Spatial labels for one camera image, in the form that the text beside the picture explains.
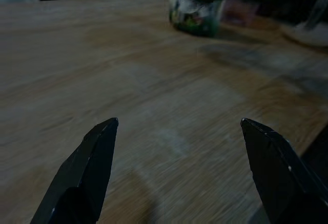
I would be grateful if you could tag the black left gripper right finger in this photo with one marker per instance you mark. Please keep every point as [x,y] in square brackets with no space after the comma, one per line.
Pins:
[276,178]

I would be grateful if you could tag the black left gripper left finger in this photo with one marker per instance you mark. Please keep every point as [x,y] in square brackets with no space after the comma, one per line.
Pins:
[82,178]

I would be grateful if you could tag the light wooden table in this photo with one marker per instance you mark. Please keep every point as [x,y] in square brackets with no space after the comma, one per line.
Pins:
[128,67]

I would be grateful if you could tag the large white bowl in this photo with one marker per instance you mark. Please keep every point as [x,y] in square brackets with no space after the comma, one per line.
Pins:
[307,35]

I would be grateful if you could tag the pink plastic measuring jug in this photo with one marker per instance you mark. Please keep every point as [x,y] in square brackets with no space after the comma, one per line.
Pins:
[238,13]

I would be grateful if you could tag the green snack bag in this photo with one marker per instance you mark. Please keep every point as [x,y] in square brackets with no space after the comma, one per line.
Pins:
[194,19]

